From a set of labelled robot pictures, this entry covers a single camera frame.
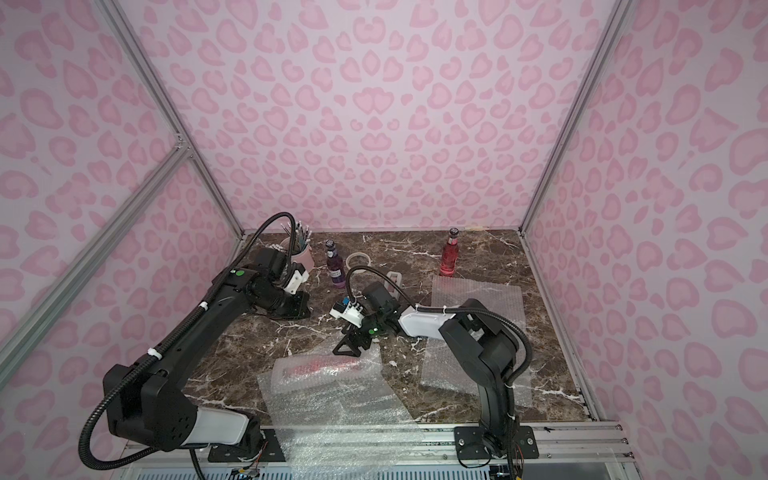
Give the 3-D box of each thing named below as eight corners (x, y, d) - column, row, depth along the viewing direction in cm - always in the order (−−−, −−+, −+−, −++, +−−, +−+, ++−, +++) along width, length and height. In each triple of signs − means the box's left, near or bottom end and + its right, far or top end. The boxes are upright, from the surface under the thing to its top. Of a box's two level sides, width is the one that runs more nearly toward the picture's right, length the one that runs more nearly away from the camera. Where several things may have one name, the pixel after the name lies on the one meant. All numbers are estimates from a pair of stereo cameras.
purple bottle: (333, 290, 105) (322, 251, 89) (335, 279, 108) (324, 239, 92) (345, 290, 105) (336, 251, 89) (347, 279, 108) (338, 239, 92)
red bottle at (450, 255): (441, 277, 108) (448, 239, 93) (439, 263, 112) (446, 224, 97) (454, 277, 108) (463, 239, 93) (451, 263, 112) (460, 224, 97)
